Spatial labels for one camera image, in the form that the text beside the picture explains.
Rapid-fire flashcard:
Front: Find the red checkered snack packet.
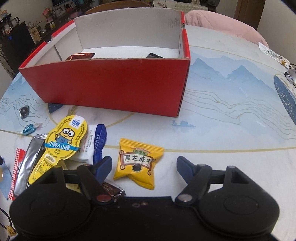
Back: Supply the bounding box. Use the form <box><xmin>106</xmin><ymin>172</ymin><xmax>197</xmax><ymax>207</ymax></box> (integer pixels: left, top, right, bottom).
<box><xmin>7</xmin><ymin>148</ymin><xmax>27</xmax><ymax>201</ymax></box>

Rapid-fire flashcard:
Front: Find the dark cabinet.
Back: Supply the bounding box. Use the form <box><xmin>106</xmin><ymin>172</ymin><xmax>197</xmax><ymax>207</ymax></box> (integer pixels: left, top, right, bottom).
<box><xmin>0</xmin><ymin>21</ymin><xmax>35</xmax><ymax>77</ymax></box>

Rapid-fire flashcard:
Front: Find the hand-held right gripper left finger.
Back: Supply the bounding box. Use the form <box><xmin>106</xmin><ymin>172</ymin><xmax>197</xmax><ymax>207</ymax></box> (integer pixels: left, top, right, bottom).
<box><xmin>55</xmin><ymin>156</ymin><xmax>116</xmax><ymax>205</ymax></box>

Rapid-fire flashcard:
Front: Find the light blue snack packet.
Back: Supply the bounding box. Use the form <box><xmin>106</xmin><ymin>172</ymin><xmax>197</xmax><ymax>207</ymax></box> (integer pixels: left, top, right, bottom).
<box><xmin>0</xmin><ymin>166</ymin><xmax>13</xmax><ymax>200</ymax></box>

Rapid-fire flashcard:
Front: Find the white wrapper packet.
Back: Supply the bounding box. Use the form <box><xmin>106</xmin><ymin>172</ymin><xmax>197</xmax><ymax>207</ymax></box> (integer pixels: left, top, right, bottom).
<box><xmin>258</xmin><ymin>42</ymin><xmax>286</xmax><ymax>63</ymax></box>

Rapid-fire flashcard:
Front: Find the black cable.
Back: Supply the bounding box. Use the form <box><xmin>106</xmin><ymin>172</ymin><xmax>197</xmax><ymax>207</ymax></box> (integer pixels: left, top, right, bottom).
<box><xmin>0</xmin><ymin>207</ymin><xmax>15</xmax><ymax>235</ymax></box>

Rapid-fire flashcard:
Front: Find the red cardboard box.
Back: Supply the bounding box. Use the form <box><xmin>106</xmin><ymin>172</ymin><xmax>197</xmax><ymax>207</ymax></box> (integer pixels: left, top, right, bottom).
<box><xmin>18</xmin><ymin>10</ymin><xmax>191</xmax><ymax>117</ymax></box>

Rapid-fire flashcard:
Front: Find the blue wrapped candy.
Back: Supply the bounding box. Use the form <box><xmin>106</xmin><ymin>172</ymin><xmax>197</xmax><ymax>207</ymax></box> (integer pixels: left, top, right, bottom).
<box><xmin>21</xmin><ymin>124</ymin><xmax>36</xmax><ymax>135</ymax></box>

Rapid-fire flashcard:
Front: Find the yellow cartoon snack packet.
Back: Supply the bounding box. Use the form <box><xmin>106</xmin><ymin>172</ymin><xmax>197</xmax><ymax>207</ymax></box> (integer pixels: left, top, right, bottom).
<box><xmin>28</xmin><ymin>115</ymin><xmax>89</xmax><ymax>186</ymax></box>

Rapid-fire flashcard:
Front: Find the silver foil snack packet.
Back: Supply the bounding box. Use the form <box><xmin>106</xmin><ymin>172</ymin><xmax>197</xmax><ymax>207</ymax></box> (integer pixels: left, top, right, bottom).
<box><xmin>13</xmin><ymin>135</ymin><xmax>48</xmax><ymax>201</ymax></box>

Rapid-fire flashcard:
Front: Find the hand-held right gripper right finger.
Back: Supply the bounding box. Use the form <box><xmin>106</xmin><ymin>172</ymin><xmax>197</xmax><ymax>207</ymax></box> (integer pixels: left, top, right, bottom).
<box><xmin>175</xmin><ymin>156</ymin><xmax>243</xmax><ymax>205</ymax></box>

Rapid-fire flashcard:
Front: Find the silver round device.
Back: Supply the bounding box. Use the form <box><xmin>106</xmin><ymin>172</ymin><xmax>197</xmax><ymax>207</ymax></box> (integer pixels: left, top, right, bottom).
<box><xmin>284</xmin><ymin>62</ymin><xmax>296</xmax><ymax>88</ymax></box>

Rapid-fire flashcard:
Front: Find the dark brown chocolate packet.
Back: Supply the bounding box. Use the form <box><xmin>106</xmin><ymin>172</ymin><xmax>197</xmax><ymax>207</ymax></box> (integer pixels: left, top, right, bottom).
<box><xmin>102</xmin><ymin>179</ymin><xmax>126</xmax><ymax>200</ymax></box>

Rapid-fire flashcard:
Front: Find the copper brown snack packet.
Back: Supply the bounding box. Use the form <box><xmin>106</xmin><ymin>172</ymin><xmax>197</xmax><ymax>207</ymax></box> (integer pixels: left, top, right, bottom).
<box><xmin>65</xmin><ymin>53</ymin><xmax>96</xmax><ymax>61</ymax></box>

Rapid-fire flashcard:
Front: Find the white and blue snack packet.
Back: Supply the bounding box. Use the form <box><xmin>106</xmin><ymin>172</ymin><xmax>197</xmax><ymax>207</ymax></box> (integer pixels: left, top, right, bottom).
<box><xmin>74</xmin><ymin>124</ymin><xmax>107</xmax><ymax>165</ymax></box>

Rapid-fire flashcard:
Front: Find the yellow square snack packet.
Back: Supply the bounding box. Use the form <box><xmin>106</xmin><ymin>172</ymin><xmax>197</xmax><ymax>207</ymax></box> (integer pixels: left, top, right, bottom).
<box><xmin>113</xmin><ymin>138</ymin><xmax>164</xmax><ymax>190</ymax></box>

